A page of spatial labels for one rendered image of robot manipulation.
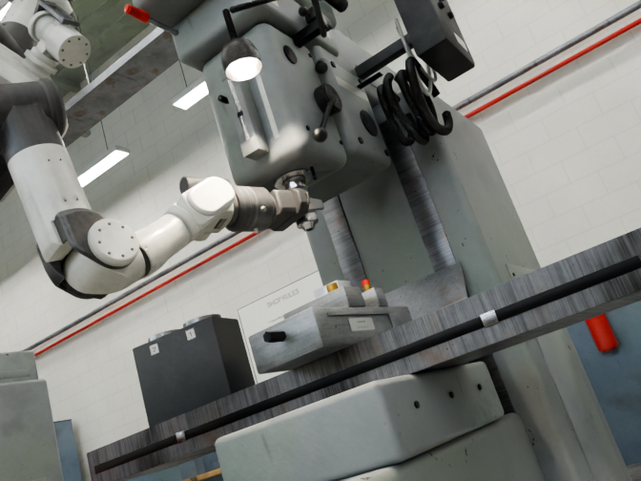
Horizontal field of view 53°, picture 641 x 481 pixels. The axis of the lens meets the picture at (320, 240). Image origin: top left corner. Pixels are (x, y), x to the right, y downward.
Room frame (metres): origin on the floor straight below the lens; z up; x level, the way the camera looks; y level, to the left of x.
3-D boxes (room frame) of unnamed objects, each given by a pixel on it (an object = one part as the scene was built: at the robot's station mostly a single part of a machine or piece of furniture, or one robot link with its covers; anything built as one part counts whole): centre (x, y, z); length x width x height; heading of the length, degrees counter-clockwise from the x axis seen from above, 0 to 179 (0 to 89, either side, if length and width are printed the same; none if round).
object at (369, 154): (1.43, -0.08, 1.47); 0.24 x 0.19 x 0.26; 61
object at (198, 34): (1.30, -0.01, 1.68); 0.34 x 0.24 x 0.10; 151
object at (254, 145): (1.17, 0.07, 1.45); 0.04 x 0.04 x 0.21; 61
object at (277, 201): (1.20, 0.08, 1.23); 0.13 x 0.12 x 0.10; 44
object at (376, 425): (1.26, 0.01, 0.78); 0.50 x 0.35 x 0.12; 151
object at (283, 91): (1.27, 0.01, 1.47); 0.21 x 0.19 x 0.32; 61
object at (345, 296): (1.21, 0.04, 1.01); 0.15 x 0.06 x 0.04; 59
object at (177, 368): (1.45, 0.36, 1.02); 0.22 x 0.12 x 0.20; 72
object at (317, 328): (1.23, 0.02, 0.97); 0.35 x 0.15 x 0.11; 149
